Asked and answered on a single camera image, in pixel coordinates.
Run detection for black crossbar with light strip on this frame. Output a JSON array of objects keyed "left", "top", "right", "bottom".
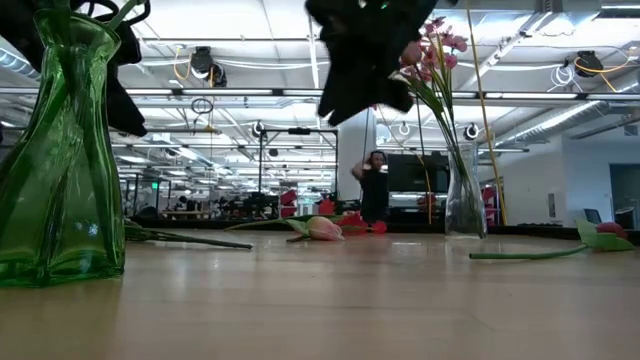
[{"left": 0, "top": 87, "right": 640, "bottom": 101}]

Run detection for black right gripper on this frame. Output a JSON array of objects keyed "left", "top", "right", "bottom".
[{"left": 304, "top": 0, "right": 440, "bottom": 127}]

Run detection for black hanging cable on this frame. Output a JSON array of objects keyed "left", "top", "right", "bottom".
[{"left": 413, "top": 97, "right": 427, "bottom": 157}]

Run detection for green glass vase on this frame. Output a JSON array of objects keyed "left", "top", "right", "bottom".
[{"left": 0, "top": 8, "right": 126, "bottom": 289}]

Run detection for white flower spray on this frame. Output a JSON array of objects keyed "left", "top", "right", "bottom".
[{"left": 122, "top": 219, "right": 255, "bottom": 250}]

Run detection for pink flower bunch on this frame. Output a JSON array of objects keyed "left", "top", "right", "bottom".
[{"left": 399, "top": 14, "right": 489, "bottom": 236}]

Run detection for red bin rack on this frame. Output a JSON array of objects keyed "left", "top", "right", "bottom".
[{"left": 482, "top": 187, "right": 501, "bottom": 221}]

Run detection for person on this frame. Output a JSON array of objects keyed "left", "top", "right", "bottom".
[{"left": 350, "top": 149, "right": 390, "bottom": 225}]

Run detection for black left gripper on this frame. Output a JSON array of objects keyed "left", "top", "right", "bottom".
[{"left": 0, "top": 0, "right": 149, "bottom": 138}]

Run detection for red flower bunch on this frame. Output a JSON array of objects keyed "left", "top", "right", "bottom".
[
  {"left": 32, "top": 0, "right": 109, "bottom": 261},
  {"left": 318, "top": 198, "right": 390, "bottom": 237}
]

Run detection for black background gantry frame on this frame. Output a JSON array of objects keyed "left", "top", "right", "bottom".
[{"left": 257, "top": 127, "right": 340, "bottom": 221}]

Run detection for red storage bins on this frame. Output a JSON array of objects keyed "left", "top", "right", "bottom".
[{"left": 278, "top": 188, "right": 300, "bottom": 219}]

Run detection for clear glass vase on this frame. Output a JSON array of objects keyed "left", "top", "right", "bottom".
[{"left": 443, "top": 142, "right": 489, "bottom": 240}]

